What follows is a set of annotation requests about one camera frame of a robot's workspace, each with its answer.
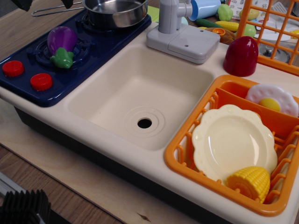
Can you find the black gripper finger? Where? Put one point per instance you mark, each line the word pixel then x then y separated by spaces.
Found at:
pixel 24 4
pixel 67 3

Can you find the purple toy eggplant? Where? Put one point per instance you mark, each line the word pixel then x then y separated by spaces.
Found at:
pixel 61 41

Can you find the red stove knob left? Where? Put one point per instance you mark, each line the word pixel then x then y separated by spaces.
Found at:
pixel 13 68

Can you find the red stove knob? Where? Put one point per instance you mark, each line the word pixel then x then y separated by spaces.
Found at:
pixel 13 68
pixel 41 82

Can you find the dark blue toy stove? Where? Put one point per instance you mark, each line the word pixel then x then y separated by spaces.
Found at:
pixel 50 67

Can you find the red stove knob right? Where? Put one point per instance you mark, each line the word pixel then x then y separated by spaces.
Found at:
pixel 41 82

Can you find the cream toy sink unit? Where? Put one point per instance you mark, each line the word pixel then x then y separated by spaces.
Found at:
pixel 132 107

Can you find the grey toy faucet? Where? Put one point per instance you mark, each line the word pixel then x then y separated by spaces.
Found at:
pixel 177 39

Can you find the light blue plastic cup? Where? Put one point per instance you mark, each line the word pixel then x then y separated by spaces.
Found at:
pixel 204 8

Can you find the dark green toy cucumber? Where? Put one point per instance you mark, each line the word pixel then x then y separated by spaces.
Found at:
pixel 207 23

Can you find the small orange toy cup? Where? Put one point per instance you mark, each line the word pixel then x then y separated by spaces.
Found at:
pixel 220 31

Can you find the light green toy vegetable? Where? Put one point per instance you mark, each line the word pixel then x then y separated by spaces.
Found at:
pixel 225 13

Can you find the yellow toy corn cob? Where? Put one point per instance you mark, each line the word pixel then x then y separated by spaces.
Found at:
pixel 229 25

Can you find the dark red plastic cup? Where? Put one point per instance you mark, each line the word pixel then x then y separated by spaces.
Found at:
pixel 241 57

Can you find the green toy apple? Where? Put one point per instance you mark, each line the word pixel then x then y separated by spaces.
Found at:
pixel 250 30

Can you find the orange dish rack basket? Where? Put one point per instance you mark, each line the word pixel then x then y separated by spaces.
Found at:
pixel 225 90

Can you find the black ribbed object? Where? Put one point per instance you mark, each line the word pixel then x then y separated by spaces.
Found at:
pixel 25 207

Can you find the orange plastic grid rack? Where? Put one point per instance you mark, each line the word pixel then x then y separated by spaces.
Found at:
pixel 277 24

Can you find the cream scalloped toy plate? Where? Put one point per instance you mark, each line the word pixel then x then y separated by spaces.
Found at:
pixel 229 139

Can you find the steel pot lid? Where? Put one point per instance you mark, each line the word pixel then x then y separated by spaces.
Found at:
pixel 268 51

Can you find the toy fried egg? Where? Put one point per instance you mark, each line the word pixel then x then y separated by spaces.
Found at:
pixel 273 97

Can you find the yellow toy corn half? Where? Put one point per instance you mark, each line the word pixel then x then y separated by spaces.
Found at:
pixel 252 182

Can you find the steel pan with wire handle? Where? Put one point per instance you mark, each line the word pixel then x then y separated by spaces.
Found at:
pixel 106 14

